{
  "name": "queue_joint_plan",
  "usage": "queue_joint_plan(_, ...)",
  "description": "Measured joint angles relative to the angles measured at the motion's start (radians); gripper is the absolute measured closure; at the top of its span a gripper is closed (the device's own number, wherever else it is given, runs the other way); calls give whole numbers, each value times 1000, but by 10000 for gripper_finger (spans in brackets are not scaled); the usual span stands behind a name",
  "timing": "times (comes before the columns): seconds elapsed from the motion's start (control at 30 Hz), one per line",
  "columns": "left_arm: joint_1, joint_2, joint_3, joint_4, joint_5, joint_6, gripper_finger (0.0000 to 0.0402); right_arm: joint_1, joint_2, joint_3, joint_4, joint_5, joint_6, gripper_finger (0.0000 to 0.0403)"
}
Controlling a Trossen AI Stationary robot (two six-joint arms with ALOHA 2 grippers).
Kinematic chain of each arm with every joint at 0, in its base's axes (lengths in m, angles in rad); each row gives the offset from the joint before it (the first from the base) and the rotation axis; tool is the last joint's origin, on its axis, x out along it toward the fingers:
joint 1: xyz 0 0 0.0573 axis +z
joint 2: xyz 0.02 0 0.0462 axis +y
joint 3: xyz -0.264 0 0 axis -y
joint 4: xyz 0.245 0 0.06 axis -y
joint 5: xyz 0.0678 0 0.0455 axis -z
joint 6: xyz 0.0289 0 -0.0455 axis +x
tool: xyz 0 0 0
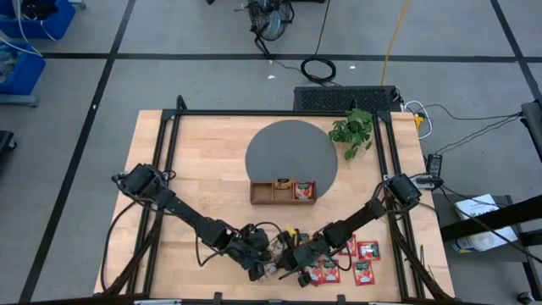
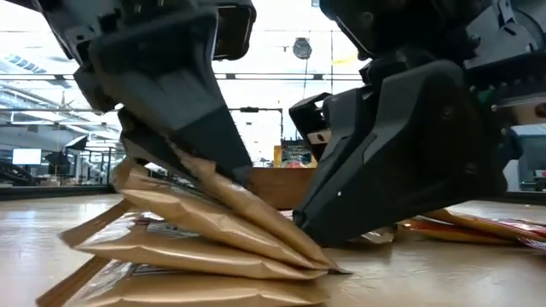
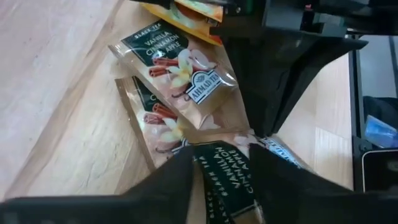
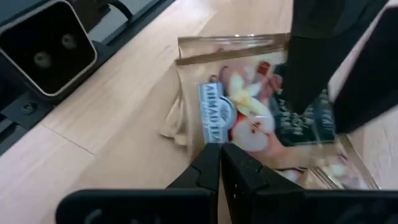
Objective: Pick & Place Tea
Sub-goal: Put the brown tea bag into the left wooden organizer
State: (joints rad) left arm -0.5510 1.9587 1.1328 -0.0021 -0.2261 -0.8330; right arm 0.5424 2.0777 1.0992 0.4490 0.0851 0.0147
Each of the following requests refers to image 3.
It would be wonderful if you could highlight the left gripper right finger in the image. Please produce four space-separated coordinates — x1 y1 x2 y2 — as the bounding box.
248 142 398 224

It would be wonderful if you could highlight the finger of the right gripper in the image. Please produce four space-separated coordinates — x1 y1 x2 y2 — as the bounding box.
223 27 370 138

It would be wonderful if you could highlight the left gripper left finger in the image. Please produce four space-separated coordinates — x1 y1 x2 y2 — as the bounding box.
0 145 196 224

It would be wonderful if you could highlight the beige vanilla cinnamon tea bag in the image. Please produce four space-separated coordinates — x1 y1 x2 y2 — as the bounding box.
108 20 240 130
114 76 251 174
186 130 315 224

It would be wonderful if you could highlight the orange mango tea bag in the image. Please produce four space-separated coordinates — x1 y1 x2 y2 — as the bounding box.
174 0 224 23
139 1 224 47

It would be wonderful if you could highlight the black device white rim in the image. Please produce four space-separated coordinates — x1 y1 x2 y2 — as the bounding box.
361 149 398 194

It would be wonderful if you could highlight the blue plastic item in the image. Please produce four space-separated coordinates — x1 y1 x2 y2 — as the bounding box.
364 114 398 149

